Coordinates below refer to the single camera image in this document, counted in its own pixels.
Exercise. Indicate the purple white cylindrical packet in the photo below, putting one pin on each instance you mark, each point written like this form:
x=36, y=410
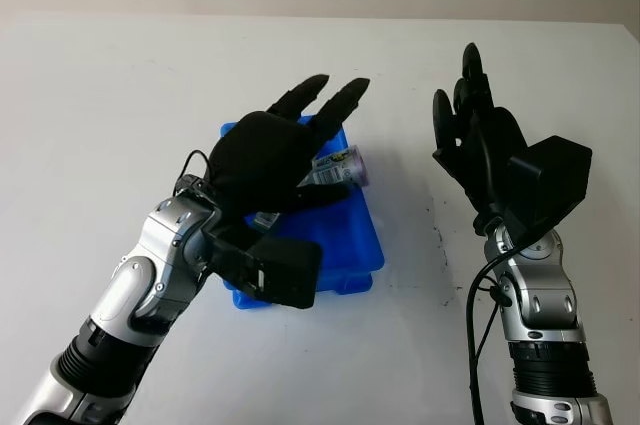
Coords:
x=342, y=167

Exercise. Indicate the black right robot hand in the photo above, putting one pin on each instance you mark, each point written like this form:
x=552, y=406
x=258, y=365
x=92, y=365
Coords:
x=500, y=145

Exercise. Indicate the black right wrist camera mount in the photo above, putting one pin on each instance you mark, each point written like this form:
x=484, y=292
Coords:
x=555, y=180

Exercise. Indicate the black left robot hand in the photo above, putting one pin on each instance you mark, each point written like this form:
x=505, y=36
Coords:
x=260, y=160

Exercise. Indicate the blue plastic tray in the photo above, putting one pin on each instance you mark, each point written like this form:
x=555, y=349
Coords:
x=350, y=240

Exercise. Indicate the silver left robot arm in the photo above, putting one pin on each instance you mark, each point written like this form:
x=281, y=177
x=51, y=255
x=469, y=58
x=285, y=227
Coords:
x=130, y=285

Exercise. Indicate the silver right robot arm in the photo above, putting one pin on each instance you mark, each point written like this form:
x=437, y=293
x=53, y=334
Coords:
x=545, y=305

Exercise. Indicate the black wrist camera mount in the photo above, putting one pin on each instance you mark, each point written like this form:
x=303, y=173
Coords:
x=555, y=180
x=285, y=270

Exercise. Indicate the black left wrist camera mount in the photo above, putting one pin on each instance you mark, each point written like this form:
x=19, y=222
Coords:
x=285, y=270

